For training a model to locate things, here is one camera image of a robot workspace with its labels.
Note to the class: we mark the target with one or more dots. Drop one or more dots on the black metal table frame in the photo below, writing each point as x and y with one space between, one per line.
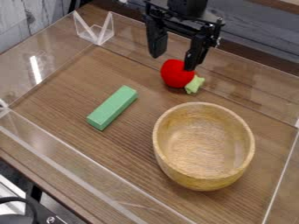
16 185

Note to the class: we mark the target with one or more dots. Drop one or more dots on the light wooden bowl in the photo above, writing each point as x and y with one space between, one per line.
202 145

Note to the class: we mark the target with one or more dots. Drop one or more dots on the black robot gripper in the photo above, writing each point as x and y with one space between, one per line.
182 17

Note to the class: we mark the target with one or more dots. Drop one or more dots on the green rectangular block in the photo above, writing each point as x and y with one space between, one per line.
110 108

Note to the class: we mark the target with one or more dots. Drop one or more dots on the clear acrylic tray enclosure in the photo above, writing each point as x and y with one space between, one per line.
100 172

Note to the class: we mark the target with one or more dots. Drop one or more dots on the red plush strawberry toy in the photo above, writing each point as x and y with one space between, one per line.
177 78

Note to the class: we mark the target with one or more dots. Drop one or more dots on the clear acrylic corner bracket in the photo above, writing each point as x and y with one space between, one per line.
94 34

